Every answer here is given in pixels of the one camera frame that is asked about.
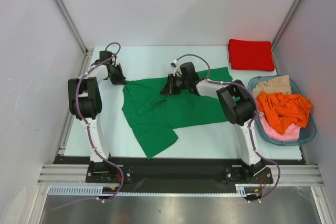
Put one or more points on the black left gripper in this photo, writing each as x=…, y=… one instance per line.
x=120, y=80

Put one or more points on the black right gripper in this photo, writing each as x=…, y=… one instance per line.
x=170, y=88

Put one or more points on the green t-shirt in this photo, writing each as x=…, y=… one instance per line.
x=153, y=117

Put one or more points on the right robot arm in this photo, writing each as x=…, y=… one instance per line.
x=238, y=106

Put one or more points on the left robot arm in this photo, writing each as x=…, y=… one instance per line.
x=85, y=103

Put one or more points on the folded red t-shirt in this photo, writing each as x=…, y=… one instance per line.
x=250, y=55

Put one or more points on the beige t-shirt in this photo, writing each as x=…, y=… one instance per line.
x=274, y=85

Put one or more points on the orange t-shirt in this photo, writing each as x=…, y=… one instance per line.
x=282, y=110

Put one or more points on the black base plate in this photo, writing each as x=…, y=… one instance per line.
x=177, y=172

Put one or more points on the aluminium frame post left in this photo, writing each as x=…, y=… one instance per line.
x=70, y=24

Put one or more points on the aluminium frame post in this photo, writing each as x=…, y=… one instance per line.
x=70, y=24
x=292, y=10

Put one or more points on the white slotted cable duct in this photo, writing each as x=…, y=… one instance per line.
x=108, y=191

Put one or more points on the aluminium front rail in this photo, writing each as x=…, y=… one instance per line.
x=290, y=175

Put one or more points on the aluminium frame post right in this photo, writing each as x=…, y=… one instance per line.
x=292, y=10

